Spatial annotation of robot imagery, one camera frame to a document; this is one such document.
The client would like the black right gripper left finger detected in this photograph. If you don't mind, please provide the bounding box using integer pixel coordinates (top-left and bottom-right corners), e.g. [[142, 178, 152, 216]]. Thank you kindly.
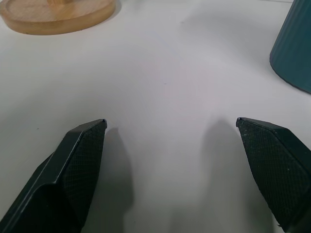
[[0, 118, 108, 233]]

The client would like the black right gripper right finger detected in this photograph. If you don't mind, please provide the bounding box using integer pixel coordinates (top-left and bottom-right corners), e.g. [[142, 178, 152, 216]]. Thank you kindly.
[[236, 117, 311, 233]]

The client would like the dark teal ribbed cup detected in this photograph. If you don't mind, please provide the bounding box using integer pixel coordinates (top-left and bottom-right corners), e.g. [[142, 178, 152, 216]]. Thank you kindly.
[[269, 0, 311, 95]]

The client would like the round wooden base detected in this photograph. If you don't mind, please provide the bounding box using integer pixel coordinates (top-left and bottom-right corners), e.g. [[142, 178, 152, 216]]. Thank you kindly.
[[0, 0, 115, 35]]

